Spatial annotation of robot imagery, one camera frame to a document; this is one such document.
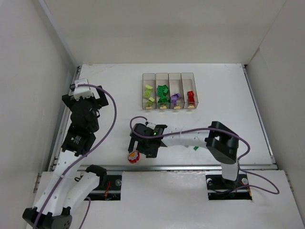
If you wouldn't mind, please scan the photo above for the red rectangular brick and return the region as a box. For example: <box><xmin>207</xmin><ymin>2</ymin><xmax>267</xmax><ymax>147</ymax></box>
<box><xmin>157</xmin><ymin>85</ymin><xmax>169</xmax><ymax>96</ymax></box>

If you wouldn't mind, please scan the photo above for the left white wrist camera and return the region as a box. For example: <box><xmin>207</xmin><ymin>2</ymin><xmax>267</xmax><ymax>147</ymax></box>
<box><xmin>70</xmin><ymin>78</ymin><xmax>94</xmax><ymax>101</ymax></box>

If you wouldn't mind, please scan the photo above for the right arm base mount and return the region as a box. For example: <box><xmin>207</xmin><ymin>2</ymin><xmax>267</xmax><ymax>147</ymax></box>
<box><xmin>205</xmin><ymin>174</ymin><xmax>252</xmax><ymax>200</ymax></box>

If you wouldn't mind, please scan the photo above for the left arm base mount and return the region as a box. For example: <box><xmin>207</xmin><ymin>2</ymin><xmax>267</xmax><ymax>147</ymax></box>
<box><xmin>74</xmin><ymin>165</ymin><xmax>122</xmax><ymax>201</ymax></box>

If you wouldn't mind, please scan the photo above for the red long brick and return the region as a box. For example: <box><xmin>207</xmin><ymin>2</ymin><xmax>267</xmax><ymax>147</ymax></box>
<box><xmin>187</xmin><ymin>91</ymin><xmax>195</xmax><ymax>107</ymax></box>

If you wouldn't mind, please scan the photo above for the red flower brick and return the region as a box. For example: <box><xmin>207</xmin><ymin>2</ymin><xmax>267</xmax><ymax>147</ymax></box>
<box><xmin>127</xmin><ymin>151</ymin><xmax>140</xmax><ymax>164</ymax></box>

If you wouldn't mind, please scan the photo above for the lime and green brick stack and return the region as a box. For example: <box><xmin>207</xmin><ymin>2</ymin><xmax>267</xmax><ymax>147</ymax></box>
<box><xmin>146</xmin><ymin>97</ymin><xmax>155</xmax><ymax>106</ymax></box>

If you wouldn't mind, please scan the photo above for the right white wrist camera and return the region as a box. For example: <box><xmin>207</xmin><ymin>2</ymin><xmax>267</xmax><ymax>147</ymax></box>
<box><xmin>145</xmin><ymin>122</ymin><xmax>156</xmax><ymax>129</ymax></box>

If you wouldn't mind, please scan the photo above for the lime arch green brick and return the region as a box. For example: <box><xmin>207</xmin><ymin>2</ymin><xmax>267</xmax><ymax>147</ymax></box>
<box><xmin>143</xmin><ymin>89</ymin><xmax>153</xmax><ymax>99</ymax></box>

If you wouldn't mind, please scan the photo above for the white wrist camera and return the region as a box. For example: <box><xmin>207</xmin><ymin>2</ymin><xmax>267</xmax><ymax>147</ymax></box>
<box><xmin>70</xmin><ymin>78</ymin><xmax>94</xmax><ymax>101</ymax></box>
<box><xmin>145</xmin><ymin>122</ymin><xmax>156</xmax><ymax>129</ymax></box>

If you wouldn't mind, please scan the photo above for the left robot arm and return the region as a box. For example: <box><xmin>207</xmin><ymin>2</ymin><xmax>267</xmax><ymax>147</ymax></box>
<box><xmin>22</xmin><ymin>83</ymin><xmax>109</xmax><ymax>229</ymax></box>

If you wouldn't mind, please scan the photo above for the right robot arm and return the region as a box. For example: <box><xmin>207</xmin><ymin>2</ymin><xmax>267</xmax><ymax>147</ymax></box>
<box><xmin>128</xmin><ymin>121</ymin><xmax>239</xmax><ymax>181</ymax></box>

